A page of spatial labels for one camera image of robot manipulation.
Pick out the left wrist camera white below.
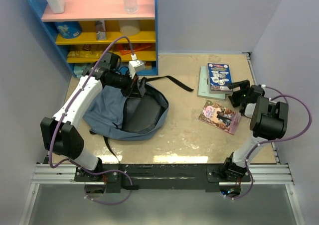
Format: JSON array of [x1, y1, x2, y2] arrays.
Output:
[[128, 60, 145, 79]]

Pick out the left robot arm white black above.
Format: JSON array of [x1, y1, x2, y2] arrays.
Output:
[[40, 52, 145, 181]]

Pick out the silver snack pouch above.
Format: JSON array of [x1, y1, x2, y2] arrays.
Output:
[[95, 20, 107, 41]]

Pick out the blue wooden shelf unit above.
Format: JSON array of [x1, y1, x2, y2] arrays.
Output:
[[28, 0, 159, 76]]

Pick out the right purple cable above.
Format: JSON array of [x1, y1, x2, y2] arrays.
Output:
[[223, 87, 313, 200]]

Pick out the blue grey backpack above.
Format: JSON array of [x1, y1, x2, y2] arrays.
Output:
[[82, 75, 194, 165]]

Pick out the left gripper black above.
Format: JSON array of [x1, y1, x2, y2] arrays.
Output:
[[107, 70, 143, 99]]

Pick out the white round container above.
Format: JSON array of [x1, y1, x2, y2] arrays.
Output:
[[118, 20, 140, 36]]

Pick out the yellow snack bag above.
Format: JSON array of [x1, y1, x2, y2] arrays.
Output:
[[67, 44, 108, 61]]

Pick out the aluminium rail frame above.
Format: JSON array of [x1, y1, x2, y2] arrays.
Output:
[[18, 52, 306, 225]]

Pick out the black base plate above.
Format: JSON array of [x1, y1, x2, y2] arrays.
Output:
[[74, 163, 250, 193]]

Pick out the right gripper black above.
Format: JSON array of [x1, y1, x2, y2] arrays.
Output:
[[226, 80, 250, 108]]

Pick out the pink book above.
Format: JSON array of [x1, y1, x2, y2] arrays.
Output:
[[198, 100, 241, 135]]

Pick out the dark blue cartoon book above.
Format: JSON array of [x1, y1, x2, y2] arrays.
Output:
[[207, 63, 233, 95]]

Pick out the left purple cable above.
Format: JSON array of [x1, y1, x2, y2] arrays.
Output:
[[48, 35, 138, 206]]

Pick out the orange snack pack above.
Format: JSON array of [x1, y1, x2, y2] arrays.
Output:
[[117, 43, 153, 55]]

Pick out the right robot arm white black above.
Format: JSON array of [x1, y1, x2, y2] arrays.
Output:
[[219, 80, 289, 182]]

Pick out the purple cable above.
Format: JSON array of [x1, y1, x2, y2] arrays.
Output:
[[48, 35, 138, 206], [223, 87, 313, 200]]

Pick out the blue snack cup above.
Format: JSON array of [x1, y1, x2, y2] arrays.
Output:
[[54, 21, 82, 39]]

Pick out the pale green bottom book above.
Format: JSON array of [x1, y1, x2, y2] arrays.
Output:
[[197, 66, 226, 101]]

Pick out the teal tissue packs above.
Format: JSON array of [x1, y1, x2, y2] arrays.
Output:
[[73, 63, 87, 78]]

